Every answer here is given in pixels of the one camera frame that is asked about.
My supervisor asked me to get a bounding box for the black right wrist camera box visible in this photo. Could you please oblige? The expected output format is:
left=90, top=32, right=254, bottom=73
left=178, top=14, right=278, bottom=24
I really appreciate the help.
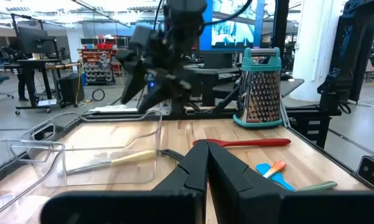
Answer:
left=129, top=26, right=159, bottom=52

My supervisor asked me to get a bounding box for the black coiled cable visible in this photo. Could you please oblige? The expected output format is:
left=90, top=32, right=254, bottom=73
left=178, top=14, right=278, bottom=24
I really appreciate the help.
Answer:
left=91, top=88, right=106, bottom=102

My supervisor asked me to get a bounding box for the white building column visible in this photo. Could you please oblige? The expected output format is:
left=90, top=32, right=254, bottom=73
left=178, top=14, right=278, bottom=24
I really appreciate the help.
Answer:
left=289, top=0, right=346, bottom=102

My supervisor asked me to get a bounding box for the black standing desk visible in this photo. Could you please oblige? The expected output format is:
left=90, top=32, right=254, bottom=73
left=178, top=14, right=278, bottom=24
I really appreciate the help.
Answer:
left=2, top=58, right=82, bottom=115

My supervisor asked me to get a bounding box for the person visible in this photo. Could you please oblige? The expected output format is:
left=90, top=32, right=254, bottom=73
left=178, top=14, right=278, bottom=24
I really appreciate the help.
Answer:
left=1, top=39, right=37, bottom=103

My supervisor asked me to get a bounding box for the small orange white spatula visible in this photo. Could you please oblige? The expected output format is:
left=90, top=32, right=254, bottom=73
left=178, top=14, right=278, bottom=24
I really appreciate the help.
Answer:
left=262, top=160, right=288, bottom=179

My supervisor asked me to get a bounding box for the black desk monitor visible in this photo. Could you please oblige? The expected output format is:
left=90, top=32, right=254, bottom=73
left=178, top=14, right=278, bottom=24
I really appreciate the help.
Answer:
left=17, top=26, right=56, bottom=56

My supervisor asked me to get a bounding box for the black work desk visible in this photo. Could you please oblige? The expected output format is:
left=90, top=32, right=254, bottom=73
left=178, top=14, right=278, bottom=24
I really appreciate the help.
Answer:
left=182, top=63, right=305, bottom=108

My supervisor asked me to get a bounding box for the steel box grater teal handle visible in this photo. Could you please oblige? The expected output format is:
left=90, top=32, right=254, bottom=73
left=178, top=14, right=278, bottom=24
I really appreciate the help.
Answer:
left=232, top=47, right=284, bottom=130

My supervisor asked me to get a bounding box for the pale green handled utensil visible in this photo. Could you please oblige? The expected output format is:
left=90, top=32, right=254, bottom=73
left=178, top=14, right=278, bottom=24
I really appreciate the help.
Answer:
left=294, top=180, right=339, bottom=192

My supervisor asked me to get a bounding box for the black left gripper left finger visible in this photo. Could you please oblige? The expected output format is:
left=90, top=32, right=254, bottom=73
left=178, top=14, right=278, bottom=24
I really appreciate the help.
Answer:
left=40, top=139, right=210, bottom=224

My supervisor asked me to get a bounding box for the black table-level camera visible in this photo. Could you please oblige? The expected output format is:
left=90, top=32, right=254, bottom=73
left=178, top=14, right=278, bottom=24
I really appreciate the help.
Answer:
left=355, top=155, right=374, bottom=190

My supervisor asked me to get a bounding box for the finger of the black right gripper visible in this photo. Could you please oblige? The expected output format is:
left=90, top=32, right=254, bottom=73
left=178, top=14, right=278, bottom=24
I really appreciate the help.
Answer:
left=136, top=74, right=189, bottom=114
left=116, top=49, right=149, bottom=106

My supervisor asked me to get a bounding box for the black and blue stand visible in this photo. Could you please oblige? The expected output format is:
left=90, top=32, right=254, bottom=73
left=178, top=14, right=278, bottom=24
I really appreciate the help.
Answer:
left=316, top=0, right=374, bottom=114

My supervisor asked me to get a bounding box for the black drawer unit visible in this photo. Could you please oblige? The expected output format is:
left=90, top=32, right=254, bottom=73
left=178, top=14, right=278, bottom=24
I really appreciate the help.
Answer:
left=285, top=107, right=332, bottom=149

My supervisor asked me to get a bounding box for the parts rack with red bins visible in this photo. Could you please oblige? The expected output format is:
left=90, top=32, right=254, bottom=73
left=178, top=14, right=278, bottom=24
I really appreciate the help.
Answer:
left=77, top=35, right=129, bottom=86

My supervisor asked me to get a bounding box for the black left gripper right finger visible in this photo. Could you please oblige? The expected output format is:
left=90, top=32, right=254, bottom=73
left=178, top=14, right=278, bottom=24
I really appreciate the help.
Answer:
left=207, top=141, right=374, bottom=224

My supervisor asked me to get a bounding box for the yellow handled knife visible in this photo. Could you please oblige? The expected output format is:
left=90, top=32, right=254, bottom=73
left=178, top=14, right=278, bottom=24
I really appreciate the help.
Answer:
left=57, top=149, right=158, bottom=177

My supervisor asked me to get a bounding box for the large blue screen monitor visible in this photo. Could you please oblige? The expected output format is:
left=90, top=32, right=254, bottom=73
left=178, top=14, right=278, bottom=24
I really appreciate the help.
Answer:
left=199, top=0, right=266, bottom=69

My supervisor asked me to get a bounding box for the black frame post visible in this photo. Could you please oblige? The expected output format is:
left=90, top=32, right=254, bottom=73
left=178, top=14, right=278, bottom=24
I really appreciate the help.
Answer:
left=271, top=0, right=291, bottom=62

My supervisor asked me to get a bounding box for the red silicone spoon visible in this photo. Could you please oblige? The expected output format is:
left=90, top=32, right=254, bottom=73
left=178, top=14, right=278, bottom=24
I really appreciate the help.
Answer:
left=192, top=138, right=292, bottom=148

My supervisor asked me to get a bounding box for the black box on floor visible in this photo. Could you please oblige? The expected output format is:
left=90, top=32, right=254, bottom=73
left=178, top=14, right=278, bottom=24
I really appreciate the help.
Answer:
left=58, top=75, right=85, bottom=104

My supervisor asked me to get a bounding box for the teal silicone spatula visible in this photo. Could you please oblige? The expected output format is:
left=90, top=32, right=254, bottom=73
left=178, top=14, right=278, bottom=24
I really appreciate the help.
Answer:
left=255, top=162, right=296, bottom=192

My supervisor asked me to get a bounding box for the clear plastic bin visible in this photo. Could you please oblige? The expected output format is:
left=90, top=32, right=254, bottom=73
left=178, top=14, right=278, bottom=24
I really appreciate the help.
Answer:
left=0, top=139, right=68, bottom=222
left=19, top=110, right=163, bottom=188

